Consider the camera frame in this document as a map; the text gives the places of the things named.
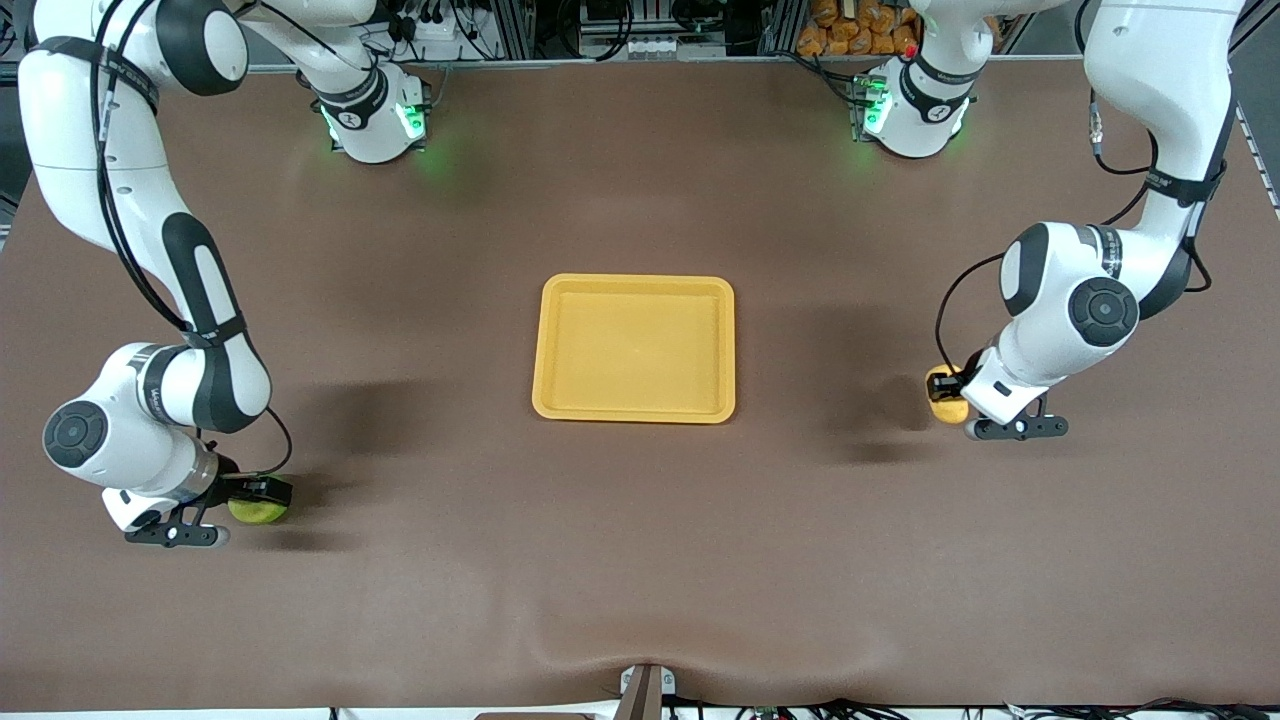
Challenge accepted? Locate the yellow potato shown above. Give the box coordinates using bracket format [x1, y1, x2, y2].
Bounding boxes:
[926, 365, 971, 426]

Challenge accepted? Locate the green apple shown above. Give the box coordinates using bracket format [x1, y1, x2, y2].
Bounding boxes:
[228, 495, 291, 526]

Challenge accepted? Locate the yellow plastic tray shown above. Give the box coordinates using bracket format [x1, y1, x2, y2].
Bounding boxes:
[531, 273, 737, 425]

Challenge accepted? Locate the brown table mat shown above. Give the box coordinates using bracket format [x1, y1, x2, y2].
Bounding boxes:
[0, 55, 1280, 713]

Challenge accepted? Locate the pile of orange bread rolls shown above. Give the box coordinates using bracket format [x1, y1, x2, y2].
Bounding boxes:
[797, 0, 921, 57]

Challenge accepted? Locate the white power strip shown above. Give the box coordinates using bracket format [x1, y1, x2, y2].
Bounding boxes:
[395, 0, 481, 43]

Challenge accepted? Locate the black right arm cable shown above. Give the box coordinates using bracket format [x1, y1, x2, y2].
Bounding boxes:
[90, 0, 294, 483]

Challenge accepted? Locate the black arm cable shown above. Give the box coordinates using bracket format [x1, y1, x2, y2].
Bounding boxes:
[90, 0, 294, 483]
[935, 0, 1216, 373]

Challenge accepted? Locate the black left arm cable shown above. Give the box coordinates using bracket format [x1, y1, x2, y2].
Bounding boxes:
[935, 0, 1216, 373]

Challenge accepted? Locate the aluminium frame post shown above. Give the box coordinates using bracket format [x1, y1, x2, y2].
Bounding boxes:
[765, 0, 806, 56]
[495, 0, 536, 59]

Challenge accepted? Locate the grey metal camera mount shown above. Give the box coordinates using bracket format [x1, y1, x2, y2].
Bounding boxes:
[613, 663, 677, 720]

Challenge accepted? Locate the aluminium table edge rail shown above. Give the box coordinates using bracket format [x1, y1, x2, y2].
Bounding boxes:
[245, 55, 1091, 76]

